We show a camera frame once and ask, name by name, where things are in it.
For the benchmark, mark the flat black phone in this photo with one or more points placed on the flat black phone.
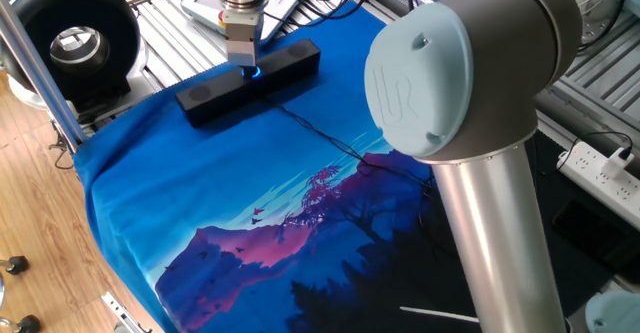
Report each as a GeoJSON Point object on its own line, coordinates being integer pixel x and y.
{"type": "Point", "coordinates": [595, 235]}

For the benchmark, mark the aluminium frame bar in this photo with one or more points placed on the aluminium frame bar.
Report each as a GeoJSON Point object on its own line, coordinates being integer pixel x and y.
{"type": "Point", "coordinates": [42, 83]}

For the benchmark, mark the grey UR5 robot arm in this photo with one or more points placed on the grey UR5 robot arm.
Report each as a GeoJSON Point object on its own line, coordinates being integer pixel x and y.
{"type": "Point", "coordinates": [490, 98]}

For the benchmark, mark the black soundbar speaker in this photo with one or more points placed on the black soundbar speaker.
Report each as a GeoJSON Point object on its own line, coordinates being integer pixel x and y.
{"type": "Point", "coordinates": [210, 100]}

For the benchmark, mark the blue-lit speaker volume knob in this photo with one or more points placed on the blue-lit speaker volume knob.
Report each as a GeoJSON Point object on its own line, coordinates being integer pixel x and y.
{"type": "Point", "coordinates": [257, 73]}

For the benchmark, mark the white power strip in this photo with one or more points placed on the white power strip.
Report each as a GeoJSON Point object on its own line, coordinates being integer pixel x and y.
{"type": "Point", "coordinates": [600, 183]}

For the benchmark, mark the blue landscape print tablecloth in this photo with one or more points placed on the blue landscape print tablecloth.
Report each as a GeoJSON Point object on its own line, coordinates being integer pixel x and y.
{"type": "Point", "coordinates": [200, 198]}

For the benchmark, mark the chrome chair base with castors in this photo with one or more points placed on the chrome chair base with castors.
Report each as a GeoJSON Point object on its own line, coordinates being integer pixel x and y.
{"type": "Point", "coordinates": [17, 293]}

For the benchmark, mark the white charger plug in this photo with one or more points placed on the white charger plug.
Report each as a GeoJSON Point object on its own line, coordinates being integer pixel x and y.
{"type": "Point", "coordinates": [617, 163]}

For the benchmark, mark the grey Schunk gripper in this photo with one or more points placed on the grey Schunk gripper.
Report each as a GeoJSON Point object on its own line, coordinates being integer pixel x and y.
{"type": "Point", "coordinates": [242, 38]}

